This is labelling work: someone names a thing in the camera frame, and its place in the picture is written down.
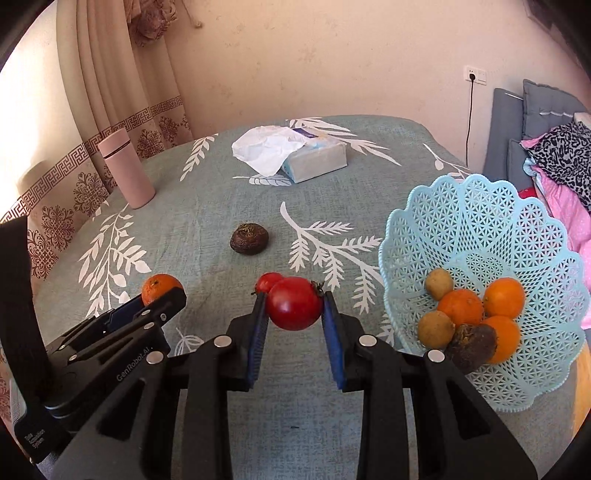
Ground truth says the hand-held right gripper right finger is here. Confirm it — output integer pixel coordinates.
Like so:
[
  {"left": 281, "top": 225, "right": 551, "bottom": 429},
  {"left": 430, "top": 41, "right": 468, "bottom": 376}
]
[{"left": 322, "top": 291, "right": 539, "bottom": 480}]

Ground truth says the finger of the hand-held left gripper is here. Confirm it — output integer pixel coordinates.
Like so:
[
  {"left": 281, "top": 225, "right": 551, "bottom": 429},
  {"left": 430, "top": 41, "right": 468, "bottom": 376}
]
[
  {"left": 46, "top": 286, "right": 187, "bottom": 386},
  {"left": 85, "top": 293, "right": 147, "bottom": 333}
]

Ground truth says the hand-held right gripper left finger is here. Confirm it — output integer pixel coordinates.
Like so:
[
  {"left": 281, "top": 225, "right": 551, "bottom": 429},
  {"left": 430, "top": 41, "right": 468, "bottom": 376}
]
[{"left": 58, "top": 291, "right": 269, "bottom": 480}]

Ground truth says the rough-skinned mandarin orange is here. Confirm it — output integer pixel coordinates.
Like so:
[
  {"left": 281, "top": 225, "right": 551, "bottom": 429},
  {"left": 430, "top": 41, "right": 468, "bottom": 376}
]
[
  {"left": 141, "top": 273, "right": 184, "bottom": 306},
  {"left": 437, "top": 289, "right": 485, "bottom": 328}
]

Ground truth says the red cherry tomato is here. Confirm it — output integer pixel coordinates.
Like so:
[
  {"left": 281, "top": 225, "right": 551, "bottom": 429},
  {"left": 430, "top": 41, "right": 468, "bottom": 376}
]
[
  {"left": 267, "top": 277, "right": 325, "bottom": 331},
  {"left": 252, "top": 272, "right": 285, "bottom": 295}
]

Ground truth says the large yellow-brown round fruit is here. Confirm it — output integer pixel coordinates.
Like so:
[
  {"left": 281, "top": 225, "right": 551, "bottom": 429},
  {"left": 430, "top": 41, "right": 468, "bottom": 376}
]
[{"left": 418, "top": 310, "right": 456, "bottom": 349}]

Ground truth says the small yellow-brown round fruit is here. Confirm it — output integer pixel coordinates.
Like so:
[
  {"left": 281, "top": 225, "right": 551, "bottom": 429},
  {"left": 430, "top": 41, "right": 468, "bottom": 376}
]
[{"left": 424, "top": 268, "right": 454, "bottom": 301}]

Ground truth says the dark brown water chestnut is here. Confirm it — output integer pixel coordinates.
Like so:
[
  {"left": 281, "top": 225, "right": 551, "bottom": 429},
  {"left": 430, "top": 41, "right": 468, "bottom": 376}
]
[
  {"left": 444, "top": 323, "right": 498, "bottom": 374},
  {"left": 230, "top": 222, "right": 270, "bottom": 254}
]

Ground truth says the large smooth orange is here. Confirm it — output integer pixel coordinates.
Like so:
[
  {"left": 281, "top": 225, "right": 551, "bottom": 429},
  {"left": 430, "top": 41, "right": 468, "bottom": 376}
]
[{"left": 480, "top": 315, "right": 522, "bottom": 365}]

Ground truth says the small smooth orange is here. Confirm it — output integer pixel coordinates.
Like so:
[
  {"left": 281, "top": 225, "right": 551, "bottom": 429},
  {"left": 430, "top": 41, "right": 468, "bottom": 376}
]
[{"left": 482, "top": 278, "right": 526, "bottom": 319}]

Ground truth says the light blue plastic lattice basket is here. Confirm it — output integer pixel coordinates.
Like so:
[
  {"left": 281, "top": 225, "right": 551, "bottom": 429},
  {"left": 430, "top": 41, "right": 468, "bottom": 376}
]
[{"left": 378, "top": 173, "right": 587, "bottom": 413}]

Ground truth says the grey-green leaf print tablecloth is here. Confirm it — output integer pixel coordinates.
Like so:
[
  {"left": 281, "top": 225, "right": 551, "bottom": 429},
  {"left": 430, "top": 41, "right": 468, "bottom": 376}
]
[{"left": 0, "top": 114, "right": 583, "bottom": 480}]

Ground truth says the pink thermos bottle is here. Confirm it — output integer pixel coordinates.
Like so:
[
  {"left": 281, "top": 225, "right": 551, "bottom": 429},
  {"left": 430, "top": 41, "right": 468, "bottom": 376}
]
[{"left": 98, "top": 128, "right": 155, "bottom": 210}]

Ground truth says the light blue tissue box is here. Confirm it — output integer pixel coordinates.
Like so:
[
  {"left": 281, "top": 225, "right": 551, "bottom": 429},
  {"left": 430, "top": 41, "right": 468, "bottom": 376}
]
[{"left": 279, "top": 129, "right": 348, "bottom": 184}]

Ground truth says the white tissue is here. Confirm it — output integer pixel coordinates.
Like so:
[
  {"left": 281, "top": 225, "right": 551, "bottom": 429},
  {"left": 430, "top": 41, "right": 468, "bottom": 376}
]
[{"left": 231, "top": 126, "right": 306, "bottom": 177}]

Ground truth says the beige patterned curtain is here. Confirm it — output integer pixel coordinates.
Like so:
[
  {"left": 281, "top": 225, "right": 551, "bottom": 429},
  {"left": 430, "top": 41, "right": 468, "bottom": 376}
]
[{"left": 0, "top": 0, "right": 206, "bottom": 282}]

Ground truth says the wooden furniture edge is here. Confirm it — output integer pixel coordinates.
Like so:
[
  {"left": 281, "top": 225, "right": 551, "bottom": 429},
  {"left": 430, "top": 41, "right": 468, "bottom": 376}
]
[{"left": 571, "top": 342, "right": 591, "bottom": 431}]

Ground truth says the pink cloth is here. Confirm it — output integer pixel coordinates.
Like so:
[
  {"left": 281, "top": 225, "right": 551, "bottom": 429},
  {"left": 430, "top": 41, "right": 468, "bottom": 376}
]
[{"left": 530, "top": 165, "right": 591, "bottom": 256}]

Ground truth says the grey cushion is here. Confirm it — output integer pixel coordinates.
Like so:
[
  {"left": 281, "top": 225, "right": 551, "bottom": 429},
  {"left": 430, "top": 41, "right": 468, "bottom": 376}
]
[
  {"left": 522, "top": 79, "right": 591, "bottom": 139},
  {"left": 482, "top": 88, "right": 532, "bottom": 190}
]

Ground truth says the floral curtain tieback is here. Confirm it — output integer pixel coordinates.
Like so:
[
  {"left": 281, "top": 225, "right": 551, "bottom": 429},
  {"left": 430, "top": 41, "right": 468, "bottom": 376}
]
[{"left": 128, "top": 7, "right": 182, "bottom": 48}]

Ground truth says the leopard print cloth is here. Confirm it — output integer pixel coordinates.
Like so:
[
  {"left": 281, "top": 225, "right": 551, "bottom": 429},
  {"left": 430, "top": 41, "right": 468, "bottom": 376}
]
[{"left": 522, "top": 122, "right": 591, "bottom": 213}]

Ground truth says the black power cable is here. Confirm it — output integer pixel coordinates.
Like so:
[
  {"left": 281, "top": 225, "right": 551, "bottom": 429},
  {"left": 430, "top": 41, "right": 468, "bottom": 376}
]
[{"left": 464, "top": 76, "right": 476, "bottom": 167}]

